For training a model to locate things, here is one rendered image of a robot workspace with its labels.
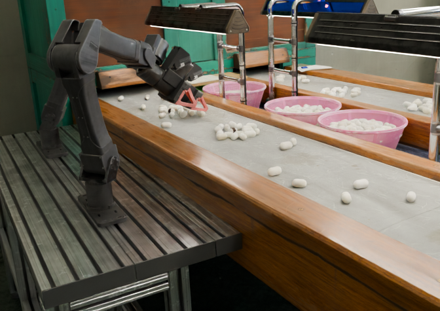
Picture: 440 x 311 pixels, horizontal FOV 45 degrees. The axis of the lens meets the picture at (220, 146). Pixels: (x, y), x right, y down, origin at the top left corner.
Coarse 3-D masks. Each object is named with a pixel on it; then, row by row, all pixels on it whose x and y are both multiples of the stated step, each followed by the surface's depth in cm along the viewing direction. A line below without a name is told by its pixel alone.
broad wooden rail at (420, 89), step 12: (300, 72) 259; (312, 72) 251; (324, 72) 247; (336, 72) 245; (348, 72) 244; (360, 84) 226; (372, 84) 221; (384, 84) 215; (396, 84) 212; (408, 84) 211; (420, 84) 210; (432, 84) 209; (432, 96) 196
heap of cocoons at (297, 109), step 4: (276, 108) 192; (284, 108) 195; (288, 108) 193; (292, 108) 191; (296, 108) 190; (300, 108) 192; (304, 108) 190; (308, 108) 190; (312, 108) 190; (316, 108) 191; (320, 108) 190; (328, 108) 188; (284, 112) 187; (288, 112) 185; (292, 112) 188; (296, 112) 187; (300, 112) 186; (304, 112) 184; (308, 112) 185; (312, 112) 188; (316, 112) 185; (292, 116) 180; (312, 116) 182; (316, 124) 175
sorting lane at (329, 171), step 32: (128, 96) 226; (192, 128) 172; (256, 160) 139; (288, 160) 138; (320, 160) 137; (352, 160) 135; (320, 192) 116; (352, 192) 116; (384, 192) 115; (416, 192) 114; (384, 224) 100; (416, 224) 100
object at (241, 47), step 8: (176, 8) 190; (224, 8) 180; (232, 8) 182; (240, 8) 183; (240, 40) 187; (232, 48) 193; (240, 48) 188; (240, 56) 189; (240, 64) 190; (224, 72) 204; (240, 72) 191; (224, 80) 205; (232, 80) 197; (240, 80) 192; (224, 88) 206; (240, 88) 193; (224, 96) 206; (240, 96) 194
